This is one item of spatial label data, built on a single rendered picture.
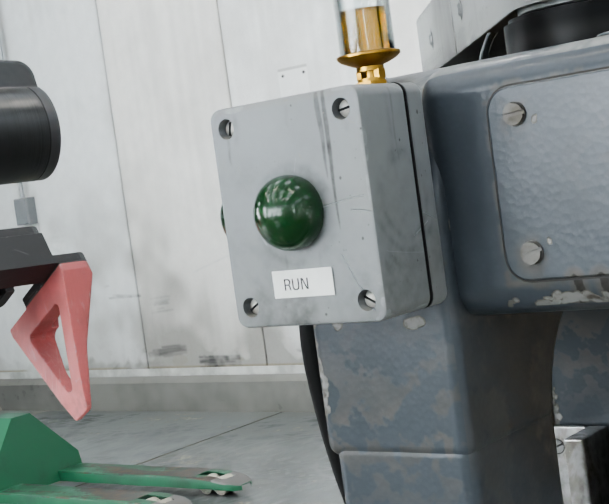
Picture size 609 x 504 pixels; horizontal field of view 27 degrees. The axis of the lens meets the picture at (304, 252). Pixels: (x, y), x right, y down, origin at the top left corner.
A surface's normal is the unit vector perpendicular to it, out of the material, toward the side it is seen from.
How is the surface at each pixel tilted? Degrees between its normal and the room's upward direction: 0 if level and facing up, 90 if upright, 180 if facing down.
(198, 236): 90
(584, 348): 101
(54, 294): 86
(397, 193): 90
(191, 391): 90
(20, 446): 75
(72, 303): 81
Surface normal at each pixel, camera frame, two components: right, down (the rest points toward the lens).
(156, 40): -0.61, 0.13
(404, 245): 0.78, -0.07
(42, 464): 0.72, -0.32
